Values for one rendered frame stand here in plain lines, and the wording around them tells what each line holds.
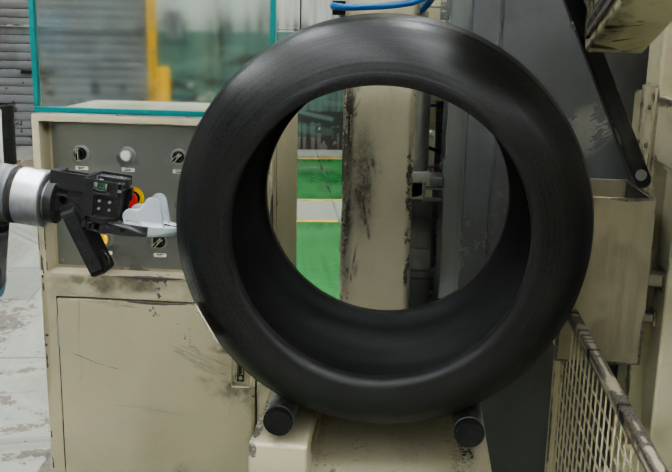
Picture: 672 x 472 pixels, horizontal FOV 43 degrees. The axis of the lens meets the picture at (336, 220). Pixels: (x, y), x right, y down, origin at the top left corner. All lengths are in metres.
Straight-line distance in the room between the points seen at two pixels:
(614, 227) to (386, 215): 0.40
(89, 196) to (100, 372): 0.87
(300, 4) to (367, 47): 9.41
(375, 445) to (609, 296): 0.48
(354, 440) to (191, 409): 0.72
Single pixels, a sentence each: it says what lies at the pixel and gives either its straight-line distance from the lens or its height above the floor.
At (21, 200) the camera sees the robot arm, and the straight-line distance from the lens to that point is 1.37.
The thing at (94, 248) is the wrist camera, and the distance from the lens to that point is 1.37.
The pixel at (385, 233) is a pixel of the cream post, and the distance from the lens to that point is 1.56.
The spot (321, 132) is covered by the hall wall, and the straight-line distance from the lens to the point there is 10.52.
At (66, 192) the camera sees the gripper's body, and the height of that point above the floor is 1.22.
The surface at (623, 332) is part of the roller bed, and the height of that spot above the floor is 0.96.
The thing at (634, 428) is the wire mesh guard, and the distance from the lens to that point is 1.13.
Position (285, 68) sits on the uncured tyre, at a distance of 1.15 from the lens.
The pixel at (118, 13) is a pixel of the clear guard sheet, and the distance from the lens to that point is 1.98.
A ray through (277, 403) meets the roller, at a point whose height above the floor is 0.92.
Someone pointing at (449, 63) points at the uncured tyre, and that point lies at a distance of 1.13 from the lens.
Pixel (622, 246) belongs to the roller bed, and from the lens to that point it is 1.54.
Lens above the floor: 1.47
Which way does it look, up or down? 13 degrees down
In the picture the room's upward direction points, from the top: 1 degrees clockwise
